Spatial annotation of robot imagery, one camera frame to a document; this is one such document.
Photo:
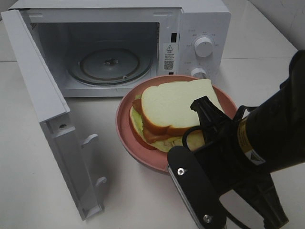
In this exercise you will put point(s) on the lower white timer knob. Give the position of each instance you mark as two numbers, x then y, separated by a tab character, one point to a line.
199	73

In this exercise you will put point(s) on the white microwave door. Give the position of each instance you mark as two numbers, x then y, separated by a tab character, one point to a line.
73	155

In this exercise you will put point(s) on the upper white power knob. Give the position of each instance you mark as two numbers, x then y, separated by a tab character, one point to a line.
203	46

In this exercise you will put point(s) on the white microwave oven body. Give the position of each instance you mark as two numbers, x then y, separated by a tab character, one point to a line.
165	29

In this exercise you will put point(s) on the white bread sandwich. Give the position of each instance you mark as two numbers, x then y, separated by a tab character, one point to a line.
161	114

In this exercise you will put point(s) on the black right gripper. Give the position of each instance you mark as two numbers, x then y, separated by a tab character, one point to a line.
203	175

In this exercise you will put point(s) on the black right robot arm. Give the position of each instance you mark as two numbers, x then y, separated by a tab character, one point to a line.
272	135

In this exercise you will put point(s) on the pink round plate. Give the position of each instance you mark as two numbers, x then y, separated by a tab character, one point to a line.
155	158

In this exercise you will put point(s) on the glass microwave turntable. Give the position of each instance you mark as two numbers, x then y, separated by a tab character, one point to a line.
109	66

